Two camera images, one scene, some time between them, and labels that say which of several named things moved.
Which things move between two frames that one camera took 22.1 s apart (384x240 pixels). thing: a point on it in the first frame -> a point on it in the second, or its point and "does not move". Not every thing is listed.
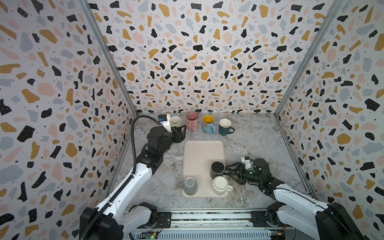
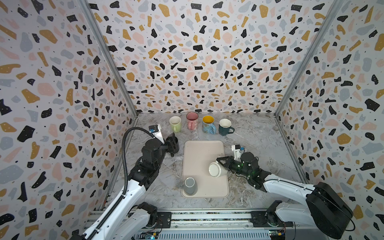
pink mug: (192, 118) does not move
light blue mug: (208, 126) does not move
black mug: (217, 168) -> (175, 140)
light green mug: (175, 121) does not move
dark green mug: (224, 127) does not move
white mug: (220, 185) -> (217, 170)
